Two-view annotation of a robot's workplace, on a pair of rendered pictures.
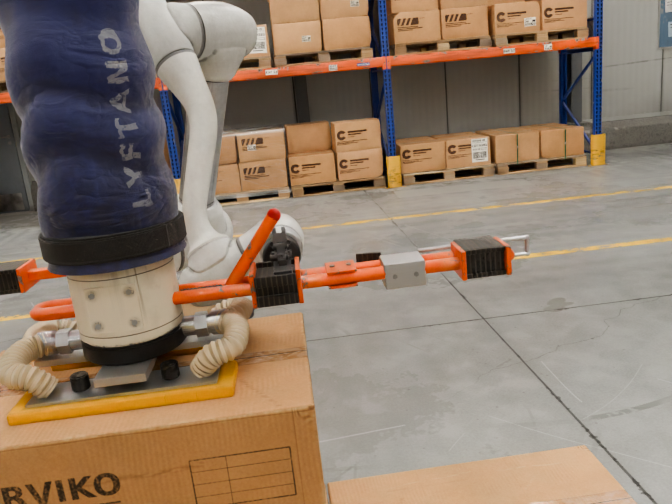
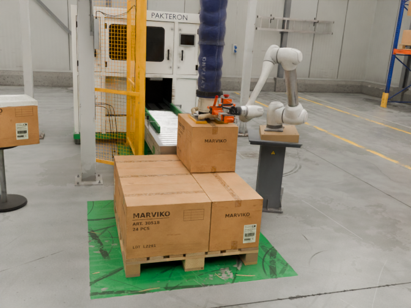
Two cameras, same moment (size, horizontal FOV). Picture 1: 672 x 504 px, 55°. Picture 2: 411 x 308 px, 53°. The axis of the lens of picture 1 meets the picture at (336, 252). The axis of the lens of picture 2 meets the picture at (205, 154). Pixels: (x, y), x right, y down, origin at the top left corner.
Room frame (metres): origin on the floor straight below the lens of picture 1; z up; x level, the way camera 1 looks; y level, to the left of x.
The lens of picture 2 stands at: (0.28, -3.23, 1.68)
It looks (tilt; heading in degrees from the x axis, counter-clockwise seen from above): 16 degrees down; 78
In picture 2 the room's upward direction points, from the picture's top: 3 degrees clockwise
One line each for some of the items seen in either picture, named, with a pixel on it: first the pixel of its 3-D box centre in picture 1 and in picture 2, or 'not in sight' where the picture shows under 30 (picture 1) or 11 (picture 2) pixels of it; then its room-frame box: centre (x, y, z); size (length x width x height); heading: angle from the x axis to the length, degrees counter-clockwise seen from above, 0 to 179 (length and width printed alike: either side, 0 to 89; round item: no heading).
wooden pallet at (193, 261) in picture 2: not in sight; (177, 225); (0.76, 0.03, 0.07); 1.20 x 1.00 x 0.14; 95
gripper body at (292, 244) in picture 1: (281, 257); (234, 110); (1.21, 0.11, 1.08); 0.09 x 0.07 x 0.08; 5
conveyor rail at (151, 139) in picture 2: not in sight; (145, 129); (0.58, 1.87, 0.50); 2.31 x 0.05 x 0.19; 95
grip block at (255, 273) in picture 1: (276, 282); (215, 110); (1.05, 0.10, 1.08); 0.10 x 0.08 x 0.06; 3
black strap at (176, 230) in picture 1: (115, 233); (209, 92); (1.04, 0.36, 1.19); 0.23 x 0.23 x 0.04
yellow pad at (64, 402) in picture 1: (126, 382); (197, 117); (0.94, 0.35, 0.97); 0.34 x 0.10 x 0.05; 93
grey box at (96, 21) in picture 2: not in sight; (96, 33); (0.03, 1.40, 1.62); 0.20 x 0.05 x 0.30; 95
